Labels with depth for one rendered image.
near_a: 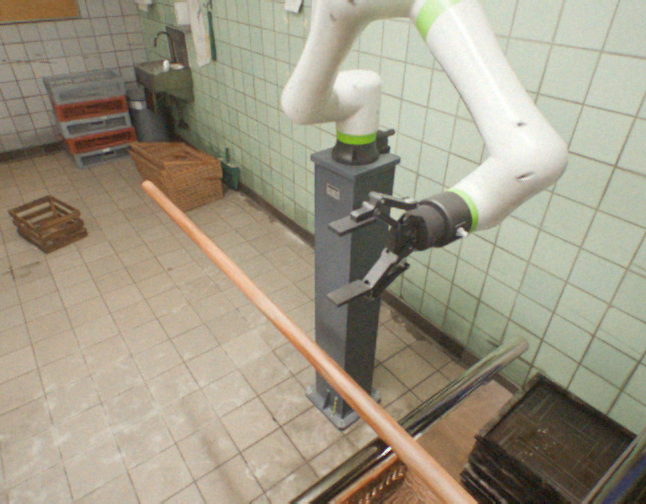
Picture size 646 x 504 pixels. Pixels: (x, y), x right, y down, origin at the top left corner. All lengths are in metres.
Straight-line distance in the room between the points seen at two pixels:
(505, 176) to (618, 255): 1.00
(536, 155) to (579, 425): 0.72
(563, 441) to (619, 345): 0.74
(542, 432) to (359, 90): 0.97
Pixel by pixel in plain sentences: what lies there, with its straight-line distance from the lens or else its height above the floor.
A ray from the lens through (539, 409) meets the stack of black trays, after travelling 1.26.
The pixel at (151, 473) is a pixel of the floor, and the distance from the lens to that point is 2.08.
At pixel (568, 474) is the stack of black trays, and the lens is 1.19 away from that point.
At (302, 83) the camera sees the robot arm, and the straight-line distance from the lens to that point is 1.15.
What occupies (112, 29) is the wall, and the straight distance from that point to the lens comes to 5.25.
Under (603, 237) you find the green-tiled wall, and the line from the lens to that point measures 1.75.
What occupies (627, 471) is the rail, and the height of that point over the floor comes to 1.43.
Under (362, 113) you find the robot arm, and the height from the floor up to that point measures 1.35.
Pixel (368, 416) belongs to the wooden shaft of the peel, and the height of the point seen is 1.20.
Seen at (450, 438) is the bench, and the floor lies 0.58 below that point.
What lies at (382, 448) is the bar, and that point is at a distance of 0.66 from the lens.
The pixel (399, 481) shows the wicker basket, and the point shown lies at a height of 0.59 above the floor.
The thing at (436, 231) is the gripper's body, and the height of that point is 1.35.
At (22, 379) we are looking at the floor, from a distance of 2.65.
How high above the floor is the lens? 1.73
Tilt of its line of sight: 35 degrees down
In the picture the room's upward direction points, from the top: straight up
